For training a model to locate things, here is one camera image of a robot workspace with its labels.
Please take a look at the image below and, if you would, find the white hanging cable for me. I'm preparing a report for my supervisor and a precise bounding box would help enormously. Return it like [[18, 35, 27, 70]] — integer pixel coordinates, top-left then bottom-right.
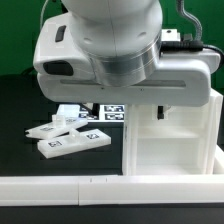
[[39, 0, 54, 31]]

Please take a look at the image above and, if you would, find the white cabinet body box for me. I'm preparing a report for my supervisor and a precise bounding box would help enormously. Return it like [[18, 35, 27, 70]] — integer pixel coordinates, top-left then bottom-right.
[[122, 90, 223, 175]]

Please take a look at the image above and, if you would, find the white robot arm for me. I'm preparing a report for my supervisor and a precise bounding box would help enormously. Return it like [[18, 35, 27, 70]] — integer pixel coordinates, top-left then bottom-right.
[[33, 0, 221, 107]]

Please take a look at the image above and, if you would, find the white fence rail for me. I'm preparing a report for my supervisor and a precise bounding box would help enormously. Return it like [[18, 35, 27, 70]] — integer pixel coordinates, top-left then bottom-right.
[[0, 174, 224, 206], [213, 146, 224, 174]]

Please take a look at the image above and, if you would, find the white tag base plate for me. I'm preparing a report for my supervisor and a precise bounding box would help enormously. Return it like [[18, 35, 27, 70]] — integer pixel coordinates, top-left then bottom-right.
[[57, 104, 124, 122]]

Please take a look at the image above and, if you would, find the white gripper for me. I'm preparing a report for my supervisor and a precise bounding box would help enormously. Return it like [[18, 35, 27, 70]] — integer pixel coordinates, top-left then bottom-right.
[[34, 14, 221, 120]]

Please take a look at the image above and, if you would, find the white cabinet door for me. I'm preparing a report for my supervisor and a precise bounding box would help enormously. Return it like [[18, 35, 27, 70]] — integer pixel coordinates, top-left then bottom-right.
[[25, 115, 88, 139], [37, 129, 111, 159]]

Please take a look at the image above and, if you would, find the white right fence rail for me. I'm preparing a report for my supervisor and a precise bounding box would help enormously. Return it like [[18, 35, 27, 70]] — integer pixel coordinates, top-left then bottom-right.
[[213, 146, 224, 174]]

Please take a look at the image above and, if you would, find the white front fence rail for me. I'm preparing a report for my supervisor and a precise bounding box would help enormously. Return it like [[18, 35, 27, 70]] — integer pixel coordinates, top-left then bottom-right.
[[0, 174, 224, 206]]

